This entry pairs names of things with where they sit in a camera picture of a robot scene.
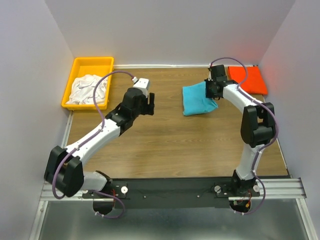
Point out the crumpled white t-shirt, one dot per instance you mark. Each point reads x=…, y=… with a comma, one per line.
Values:
x=82, y=90

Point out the aluminium extrusion rail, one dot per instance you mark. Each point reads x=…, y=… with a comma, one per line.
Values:
x=283, y=188

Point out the cyan blue t-shirt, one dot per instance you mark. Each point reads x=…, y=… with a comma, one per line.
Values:
x=194, y=100

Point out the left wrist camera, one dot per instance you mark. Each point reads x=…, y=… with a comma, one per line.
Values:
x=142, y=84

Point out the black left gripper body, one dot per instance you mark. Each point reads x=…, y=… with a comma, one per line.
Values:
x=145, y=108

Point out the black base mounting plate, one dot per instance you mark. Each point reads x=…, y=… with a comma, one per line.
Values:
x=171, y=193

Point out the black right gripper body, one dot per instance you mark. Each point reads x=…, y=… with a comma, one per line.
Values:
x=209, y=91

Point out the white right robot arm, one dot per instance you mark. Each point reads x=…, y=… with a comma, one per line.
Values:
x=258, y=129

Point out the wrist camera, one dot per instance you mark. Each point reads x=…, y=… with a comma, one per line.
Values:
x=142, y=84
x=217, y=73

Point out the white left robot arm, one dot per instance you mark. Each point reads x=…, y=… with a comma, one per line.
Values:
x=65, y=166

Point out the folded orange t-shirt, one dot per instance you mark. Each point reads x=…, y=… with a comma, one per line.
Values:
x=254, y=83

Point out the yellow plastic bin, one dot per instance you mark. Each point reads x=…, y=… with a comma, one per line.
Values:
x=95, y=65

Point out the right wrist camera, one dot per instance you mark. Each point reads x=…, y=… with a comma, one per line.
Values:
x=217, y=73

